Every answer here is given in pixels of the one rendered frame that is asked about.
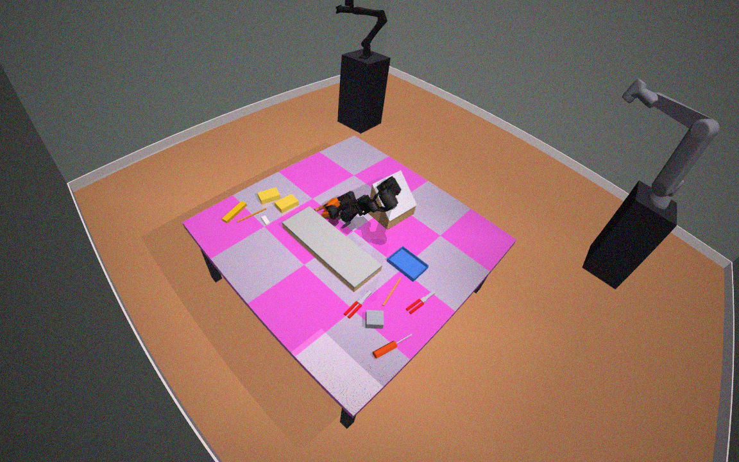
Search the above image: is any blue shallow tray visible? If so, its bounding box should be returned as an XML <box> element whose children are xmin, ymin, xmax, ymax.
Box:
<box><xmin>387</xmin><ymin>246</ymin><xmax>429</xmax><ymax>282</ymax></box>

